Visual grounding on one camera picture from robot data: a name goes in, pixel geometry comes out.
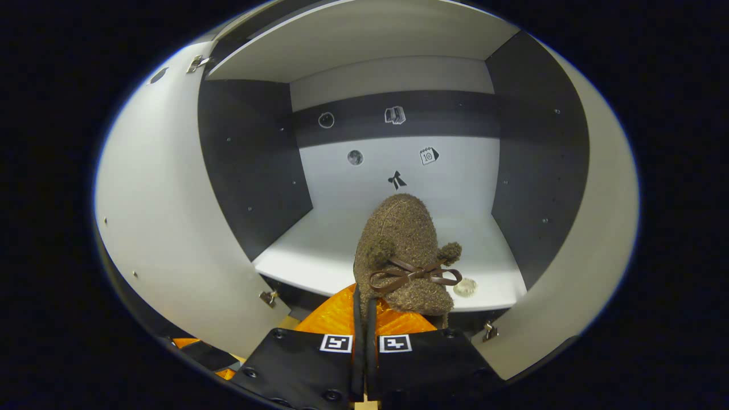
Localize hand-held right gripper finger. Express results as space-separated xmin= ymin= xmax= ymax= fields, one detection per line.
xmin=365 ymin=296 xmax=505 ymax=410
xmin=231 ymin=285 xmax=366 ymax=410

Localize brown fuzzy shoe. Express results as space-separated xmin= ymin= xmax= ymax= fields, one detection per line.
xmin=353 ymin=194 xmax=463 ymax=331

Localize white shoe cabinet door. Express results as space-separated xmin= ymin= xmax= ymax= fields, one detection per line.
xmin=473 ymin=43 xmax=640 ymax=381
xmin=94 ymin=37 xmax=291 ymax=359

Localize white shoe cabinet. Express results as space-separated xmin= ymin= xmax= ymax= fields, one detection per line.
xmin=196 ymin=0 xmax=590 ymax=342

